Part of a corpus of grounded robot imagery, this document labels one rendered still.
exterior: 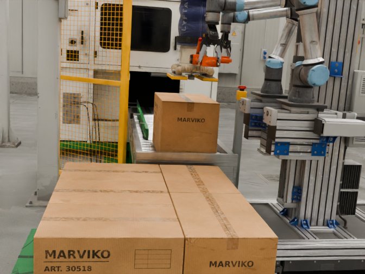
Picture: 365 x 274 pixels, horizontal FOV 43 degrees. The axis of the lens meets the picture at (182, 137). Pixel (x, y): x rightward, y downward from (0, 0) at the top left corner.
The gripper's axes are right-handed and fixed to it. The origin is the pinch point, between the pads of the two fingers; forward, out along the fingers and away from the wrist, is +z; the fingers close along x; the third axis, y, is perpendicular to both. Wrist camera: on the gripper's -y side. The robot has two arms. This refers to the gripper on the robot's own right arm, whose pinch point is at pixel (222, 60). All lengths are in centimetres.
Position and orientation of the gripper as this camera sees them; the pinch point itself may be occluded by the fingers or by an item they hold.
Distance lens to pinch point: 336.4
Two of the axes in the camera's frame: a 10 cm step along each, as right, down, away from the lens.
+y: 1.2, 1.9, -9.7
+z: -0.7, 9.8, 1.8
